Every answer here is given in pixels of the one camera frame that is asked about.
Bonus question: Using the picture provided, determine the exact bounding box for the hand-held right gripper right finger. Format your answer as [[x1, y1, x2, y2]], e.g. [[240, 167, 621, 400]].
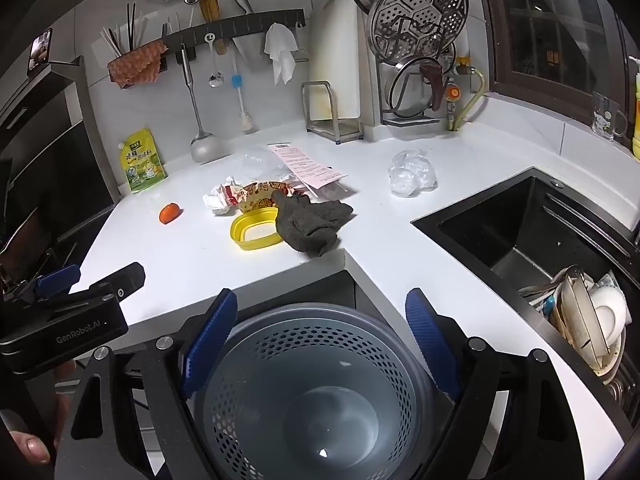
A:
[[405, 287, 586, 480]]

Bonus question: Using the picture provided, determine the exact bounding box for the dark wall utensil rail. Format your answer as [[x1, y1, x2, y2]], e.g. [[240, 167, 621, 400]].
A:
[[160, 8, 307, 56]]

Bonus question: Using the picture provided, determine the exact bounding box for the metal strainer with handle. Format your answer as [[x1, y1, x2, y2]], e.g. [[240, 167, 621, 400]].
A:
[[389, 52, 457, 118]]

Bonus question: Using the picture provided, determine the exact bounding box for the metal spoon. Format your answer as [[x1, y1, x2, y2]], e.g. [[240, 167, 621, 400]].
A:
[[207, 35, 225, 88]]

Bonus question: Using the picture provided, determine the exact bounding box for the dark window frame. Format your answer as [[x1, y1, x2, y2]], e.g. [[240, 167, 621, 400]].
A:
[[475, 0, 640, 126]]

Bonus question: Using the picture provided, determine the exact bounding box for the clear plastic cup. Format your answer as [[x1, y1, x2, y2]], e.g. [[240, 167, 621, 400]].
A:
[[241, 147, 286, 181]]

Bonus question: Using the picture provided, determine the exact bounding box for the yellow gas hose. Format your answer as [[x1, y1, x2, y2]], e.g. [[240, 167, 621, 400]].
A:
[[447, 67, 487, 132]]

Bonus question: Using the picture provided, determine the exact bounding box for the person's left hand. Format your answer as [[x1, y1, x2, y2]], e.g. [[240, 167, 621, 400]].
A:
[[9, 430, 53, 465]]

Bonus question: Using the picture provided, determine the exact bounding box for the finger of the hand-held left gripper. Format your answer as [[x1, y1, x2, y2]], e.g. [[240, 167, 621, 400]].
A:
[[75, 262, 146, 311], [10, 263, 82, 306]]

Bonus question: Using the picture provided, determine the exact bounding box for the perforated steel steamer tray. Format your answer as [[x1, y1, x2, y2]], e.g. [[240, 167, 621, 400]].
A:
[[367, 0, 470, 61]]

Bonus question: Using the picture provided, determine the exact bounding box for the black kitchen appliance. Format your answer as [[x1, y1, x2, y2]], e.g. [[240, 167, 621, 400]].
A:
[[0, 57, 118, 281]]

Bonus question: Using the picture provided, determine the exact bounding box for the orange dishcloth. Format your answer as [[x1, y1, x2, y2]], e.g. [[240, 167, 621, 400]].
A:
[[107, 40, 168, 88]]

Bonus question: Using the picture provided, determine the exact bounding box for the white cutting board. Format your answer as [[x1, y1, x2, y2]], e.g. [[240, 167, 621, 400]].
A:
[[307, 0, 373, 121]]

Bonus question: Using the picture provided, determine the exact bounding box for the blue and white bottle brush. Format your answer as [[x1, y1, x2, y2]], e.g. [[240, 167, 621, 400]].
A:
[[230, 55, 256, 134]]

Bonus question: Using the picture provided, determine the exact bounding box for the orange red snack wrapper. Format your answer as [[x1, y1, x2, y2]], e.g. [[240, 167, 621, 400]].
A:
[[225, 180, 306, 215]]

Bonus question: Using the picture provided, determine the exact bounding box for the smartphone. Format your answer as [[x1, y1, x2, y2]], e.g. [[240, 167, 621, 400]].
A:
[[27, 27, 53, 78]]

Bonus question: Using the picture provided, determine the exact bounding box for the pile of dirty dishes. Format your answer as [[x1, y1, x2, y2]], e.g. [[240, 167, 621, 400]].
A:
[[517, 265, 631, 376]]

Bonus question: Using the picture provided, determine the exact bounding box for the metal cutting board rack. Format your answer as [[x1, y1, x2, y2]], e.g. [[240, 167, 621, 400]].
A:
[[300, 81, 365, 145]]

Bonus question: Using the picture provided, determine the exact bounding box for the metal spatula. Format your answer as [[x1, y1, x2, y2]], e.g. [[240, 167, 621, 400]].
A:
[[179, 44, 223, 163]]

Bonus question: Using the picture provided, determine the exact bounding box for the glass mug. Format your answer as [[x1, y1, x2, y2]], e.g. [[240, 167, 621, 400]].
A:
[[591, 91, 628, 141]]

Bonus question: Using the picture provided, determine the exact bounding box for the yellow bottle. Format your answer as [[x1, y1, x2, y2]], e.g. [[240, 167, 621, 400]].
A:
[[631, 55, 640, 161]]

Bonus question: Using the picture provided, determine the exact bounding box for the clear plastic bag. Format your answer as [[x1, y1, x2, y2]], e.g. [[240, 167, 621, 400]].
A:
[[388, 149, 438, 197]]

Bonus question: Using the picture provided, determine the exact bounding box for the dark grey cloth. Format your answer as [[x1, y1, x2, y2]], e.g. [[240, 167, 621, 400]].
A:
[[271, 190, 356, 257]]

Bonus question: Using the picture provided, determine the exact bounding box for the grey perforated plastic basket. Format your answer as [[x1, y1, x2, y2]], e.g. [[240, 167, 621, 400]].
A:
[[192, 302, 461, 480]]

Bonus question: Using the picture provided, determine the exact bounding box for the black kitchen sink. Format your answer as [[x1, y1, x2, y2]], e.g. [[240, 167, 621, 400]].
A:
[[411, 167, 640, 391]]

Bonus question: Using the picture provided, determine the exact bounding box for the bunch of chopsticks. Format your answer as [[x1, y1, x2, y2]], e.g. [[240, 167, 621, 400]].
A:
[[99, 2, 151, 61]]

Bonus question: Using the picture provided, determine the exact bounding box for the yellow plastic lid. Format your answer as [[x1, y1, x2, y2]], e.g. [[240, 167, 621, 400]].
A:
[[230, 206, 286, 252]]

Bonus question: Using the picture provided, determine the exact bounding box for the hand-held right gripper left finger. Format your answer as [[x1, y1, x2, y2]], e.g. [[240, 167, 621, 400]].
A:
[[52, 288, 238, 480]]

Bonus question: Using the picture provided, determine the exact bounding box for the white hanging cloth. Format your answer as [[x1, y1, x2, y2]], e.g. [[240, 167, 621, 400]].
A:
[[264, 22, 299, 86]]

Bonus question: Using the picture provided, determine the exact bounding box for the metal lid rack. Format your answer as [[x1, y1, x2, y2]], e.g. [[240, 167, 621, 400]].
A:
[[375, 55, 458, 127]]

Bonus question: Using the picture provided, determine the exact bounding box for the yellow seasoning pouch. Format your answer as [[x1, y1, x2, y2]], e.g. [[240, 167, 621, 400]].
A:
[[118, 128, 168, 194]]

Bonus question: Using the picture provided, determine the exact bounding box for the pink paper receipt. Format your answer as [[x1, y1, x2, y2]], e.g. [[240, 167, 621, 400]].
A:
[[267, 142, 347, 190]]

